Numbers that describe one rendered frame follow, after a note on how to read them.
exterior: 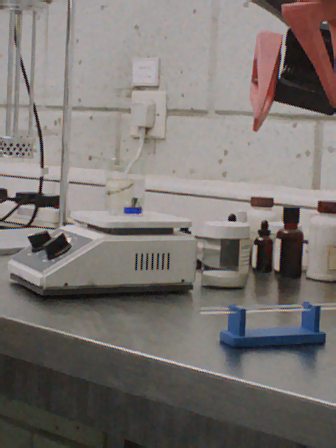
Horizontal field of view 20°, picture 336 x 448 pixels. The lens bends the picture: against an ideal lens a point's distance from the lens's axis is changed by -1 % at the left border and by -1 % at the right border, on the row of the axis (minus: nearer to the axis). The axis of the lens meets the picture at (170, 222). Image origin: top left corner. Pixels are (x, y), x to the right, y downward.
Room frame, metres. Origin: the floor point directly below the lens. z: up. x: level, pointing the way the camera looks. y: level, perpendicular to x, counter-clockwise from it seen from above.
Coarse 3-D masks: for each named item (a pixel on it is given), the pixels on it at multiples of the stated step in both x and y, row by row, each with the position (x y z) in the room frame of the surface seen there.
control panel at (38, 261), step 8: (56, 232) 1.19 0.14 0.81; (64, 232) 1.17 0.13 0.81; (72, 240) 1.13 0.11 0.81; (80, 240) 1.12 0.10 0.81; (88, 240) 1.10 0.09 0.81; (72, 248) 1.10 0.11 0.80; (80, 248) 1.09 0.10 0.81; (16, 256) 1.17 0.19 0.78; (24, 256) 1.15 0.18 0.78; (32, 256) 1.14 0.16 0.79; (40, 256) 1.12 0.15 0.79; (64, 256) 1.09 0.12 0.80; (24, 264) 1.13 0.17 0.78; (32, 264) 1.11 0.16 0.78; (40, 264) 1.10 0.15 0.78; (48, 264) 1.08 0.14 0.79
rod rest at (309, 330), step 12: (240, 312) 0.87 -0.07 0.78; (312, 312) 0.90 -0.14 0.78; (228, 324) 0.89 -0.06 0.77; (240, 324) 0.87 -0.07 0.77; (312, 324) 0.90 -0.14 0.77; (228, 336) 0.87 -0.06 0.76; (240, 336) 0.87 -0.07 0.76; (252, 336) 0.87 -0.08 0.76; (264, 336) 0.87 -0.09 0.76; (276, 336) 0.88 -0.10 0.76; (288, 336) 0.88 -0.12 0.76; (300, 336) 0.89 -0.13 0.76; (312, 336) 0.89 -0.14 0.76; (324, 336) 0.90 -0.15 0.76
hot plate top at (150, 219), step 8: (72, 216) 1.19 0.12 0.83; (80, 216) 1.17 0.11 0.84; (88, 216) 1.15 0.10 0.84; (96, 216) 1.15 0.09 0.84; (104, 216) 1.15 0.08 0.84; (112, 216) 1.15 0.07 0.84; (120, 216) 1.16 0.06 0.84; (144, 216) 1.18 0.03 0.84; (152, 216) 1.18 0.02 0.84; (160, 216) 1.19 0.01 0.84; (168, 216) 1.19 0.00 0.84; (176, 216) 1.19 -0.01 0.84; (96, 224) 1.12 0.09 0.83; (104, 224) 1.11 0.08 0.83; (112, 224) 1.11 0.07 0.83; (120, 224) 1.11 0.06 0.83; (128, 224) 1.11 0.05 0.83; (136, 224) 1.12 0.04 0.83; (144, 224) 1.12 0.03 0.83; (152, 224) 1.13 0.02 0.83; (160, 224) 1.13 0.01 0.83; (168, 224) 1.14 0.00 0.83; (176, 224) 1.14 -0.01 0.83; (184, 224) 1.15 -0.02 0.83
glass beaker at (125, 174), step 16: (112, 160) 1.16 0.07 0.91; (128, 160) 1.16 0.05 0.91; (144, 160) 1.17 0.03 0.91; (112, 176) 1.16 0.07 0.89; (128, 176) 1.16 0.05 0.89; (144, 176) 1.17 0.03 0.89; (112, 192) 1.16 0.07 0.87; (128, 192) 1.16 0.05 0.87; (144, 192) 1.18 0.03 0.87; (112, 208) 1.16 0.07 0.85; (128, 208) 1.16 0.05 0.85
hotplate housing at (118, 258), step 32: (96, 256) 1.09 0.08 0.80; (128, 256) 1.11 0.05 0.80; (160, 256) 1.13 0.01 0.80; (192, 256) 1.15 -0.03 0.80; (32, 288) 1.10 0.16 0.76; (64, 288) 1.08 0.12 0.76; (96, 288) 1.10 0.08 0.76; (128, 288) 1.11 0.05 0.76; (160, 288) 1.13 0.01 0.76; (192, 288) 1.15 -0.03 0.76
